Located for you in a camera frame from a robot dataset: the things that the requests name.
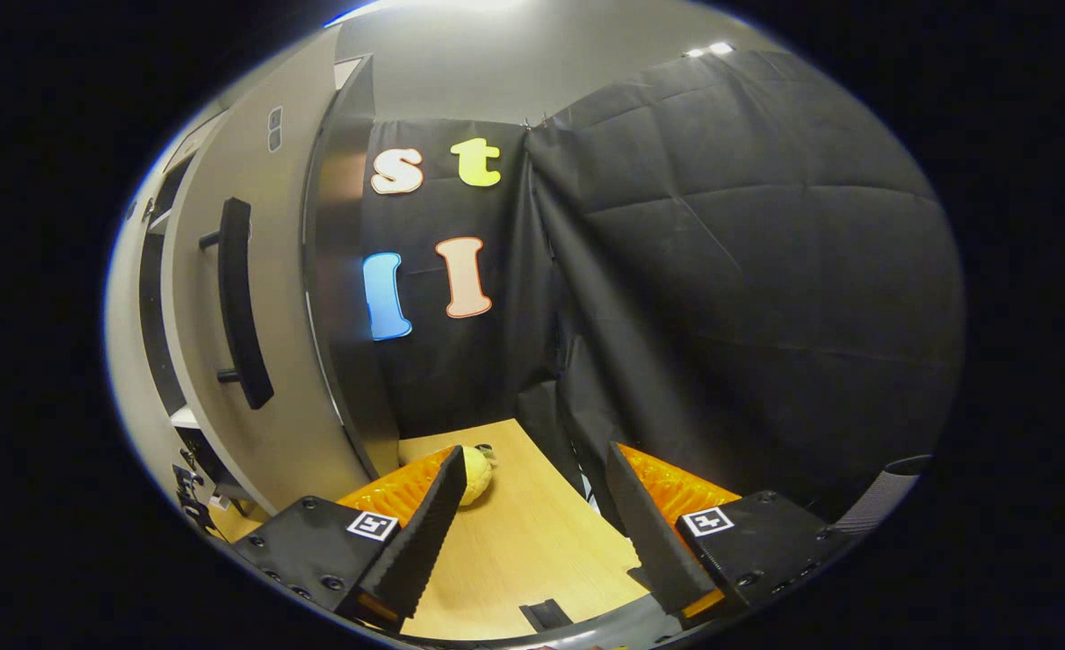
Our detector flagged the black right door handle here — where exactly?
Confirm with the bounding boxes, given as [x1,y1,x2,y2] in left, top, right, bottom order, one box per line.
[198,196,275,413]

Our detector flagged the yellow round object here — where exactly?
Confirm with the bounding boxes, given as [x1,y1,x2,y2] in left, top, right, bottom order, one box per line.
[457,442,498,507]

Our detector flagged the white shoe cabinet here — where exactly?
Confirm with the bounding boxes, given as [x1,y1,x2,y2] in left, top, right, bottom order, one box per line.
[104,25,401,544]

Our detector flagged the black backdrop cloth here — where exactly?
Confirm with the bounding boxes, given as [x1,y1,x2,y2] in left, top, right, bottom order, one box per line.
[360,49,968,544]

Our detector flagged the white cabinet door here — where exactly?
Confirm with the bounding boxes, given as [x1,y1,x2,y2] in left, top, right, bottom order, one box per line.
[160,25,373,518]

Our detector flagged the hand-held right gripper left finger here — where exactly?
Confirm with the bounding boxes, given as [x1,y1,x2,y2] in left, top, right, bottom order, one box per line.
[229,444,469,633]

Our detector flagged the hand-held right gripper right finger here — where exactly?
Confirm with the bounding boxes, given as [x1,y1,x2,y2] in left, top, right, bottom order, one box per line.
[606,441,855,620]

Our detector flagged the small black floor object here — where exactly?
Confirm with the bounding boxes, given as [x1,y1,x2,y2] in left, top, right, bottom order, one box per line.
[519,597,575,634]

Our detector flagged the grey ribbed cloth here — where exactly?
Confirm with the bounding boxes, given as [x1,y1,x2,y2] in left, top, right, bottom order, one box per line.
[834,453,936,535]

